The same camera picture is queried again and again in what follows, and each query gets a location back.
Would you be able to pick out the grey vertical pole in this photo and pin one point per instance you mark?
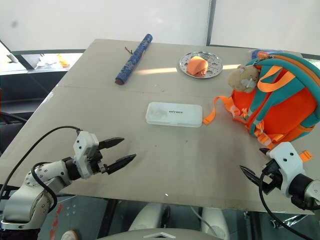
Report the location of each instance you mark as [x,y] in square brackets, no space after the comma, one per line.
[210,22]

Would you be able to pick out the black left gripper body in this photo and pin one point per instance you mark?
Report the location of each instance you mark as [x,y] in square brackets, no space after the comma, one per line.
[96,161]

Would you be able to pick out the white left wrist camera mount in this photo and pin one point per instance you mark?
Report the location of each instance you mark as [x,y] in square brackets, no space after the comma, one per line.
[83,146]

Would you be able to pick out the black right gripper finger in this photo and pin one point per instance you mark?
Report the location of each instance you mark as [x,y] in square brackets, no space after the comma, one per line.
[265,150]
[251,174]

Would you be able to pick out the white crumpled paper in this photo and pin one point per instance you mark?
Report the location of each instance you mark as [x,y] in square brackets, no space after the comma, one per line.
[46,61]

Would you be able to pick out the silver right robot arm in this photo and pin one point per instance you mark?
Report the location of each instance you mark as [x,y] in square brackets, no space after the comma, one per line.
[302,186]

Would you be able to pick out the orange fruit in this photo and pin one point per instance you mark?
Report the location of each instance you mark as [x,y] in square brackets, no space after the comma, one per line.
[197,65]

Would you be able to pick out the white plastic case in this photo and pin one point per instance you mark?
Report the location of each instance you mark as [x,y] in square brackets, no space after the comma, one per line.
[173,114]

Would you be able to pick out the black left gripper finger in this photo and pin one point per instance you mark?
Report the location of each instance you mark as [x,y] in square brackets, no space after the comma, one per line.
[111,143]
[121,162]

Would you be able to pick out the round perforated metal plate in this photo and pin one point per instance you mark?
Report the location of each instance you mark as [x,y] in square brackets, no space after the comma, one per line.
[215,71]

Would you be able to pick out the black table leg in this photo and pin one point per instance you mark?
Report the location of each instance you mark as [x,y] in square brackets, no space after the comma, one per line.
[107,217]

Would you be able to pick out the small brown twig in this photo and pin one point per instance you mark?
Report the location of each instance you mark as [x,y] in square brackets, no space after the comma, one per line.
[128,50]

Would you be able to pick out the white rounded shell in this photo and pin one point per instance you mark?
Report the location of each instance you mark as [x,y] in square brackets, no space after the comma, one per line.
[215,222]
[147,216]

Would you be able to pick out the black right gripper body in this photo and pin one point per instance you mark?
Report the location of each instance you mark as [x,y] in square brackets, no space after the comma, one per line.
[272,178]

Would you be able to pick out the small orange scrap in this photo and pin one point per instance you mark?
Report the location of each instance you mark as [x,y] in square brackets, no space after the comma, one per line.
[63,60]

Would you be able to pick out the dark framed side table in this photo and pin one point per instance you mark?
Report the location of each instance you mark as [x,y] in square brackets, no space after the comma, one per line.
[27,85]

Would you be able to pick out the blue patterned rolled scroll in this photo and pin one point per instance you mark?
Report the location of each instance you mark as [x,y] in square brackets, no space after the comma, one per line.
[133,58]

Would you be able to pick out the grey robot torso top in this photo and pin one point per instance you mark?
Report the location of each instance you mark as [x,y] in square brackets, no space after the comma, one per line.
[160,235]

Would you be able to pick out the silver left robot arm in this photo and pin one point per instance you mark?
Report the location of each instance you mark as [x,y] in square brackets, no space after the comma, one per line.
[25,197]

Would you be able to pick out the orange and teal backpack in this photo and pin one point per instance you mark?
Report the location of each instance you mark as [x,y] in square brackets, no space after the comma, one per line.
[285,105]

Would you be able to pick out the blue pouch with orange label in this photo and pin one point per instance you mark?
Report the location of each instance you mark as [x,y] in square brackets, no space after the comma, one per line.
[260,53]

